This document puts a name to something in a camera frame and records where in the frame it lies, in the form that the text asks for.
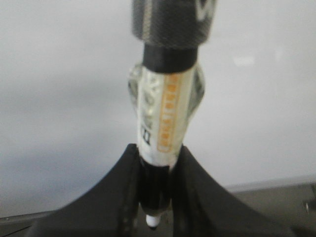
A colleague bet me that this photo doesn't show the white dry-erase marker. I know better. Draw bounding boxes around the white dry-erase marker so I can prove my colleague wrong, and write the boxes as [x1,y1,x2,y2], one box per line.
[128,63,205,229]

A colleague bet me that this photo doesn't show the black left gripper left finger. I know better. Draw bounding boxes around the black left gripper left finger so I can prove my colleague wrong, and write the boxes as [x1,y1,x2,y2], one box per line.
[26,144,141,237]

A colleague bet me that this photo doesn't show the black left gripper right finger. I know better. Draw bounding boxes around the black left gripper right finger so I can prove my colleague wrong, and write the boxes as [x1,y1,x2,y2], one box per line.
[172,146,295,237]

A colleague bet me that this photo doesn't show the white whiteboard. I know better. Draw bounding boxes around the white whiteboard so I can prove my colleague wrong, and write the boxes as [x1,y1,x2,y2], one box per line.
[0,0,316,217]

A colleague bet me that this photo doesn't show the aluminium whiteboard tray rail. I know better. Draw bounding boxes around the aluminium whiteboard tray rail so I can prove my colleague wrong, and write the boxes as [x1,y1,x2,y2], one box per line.
[0,176,316,237]

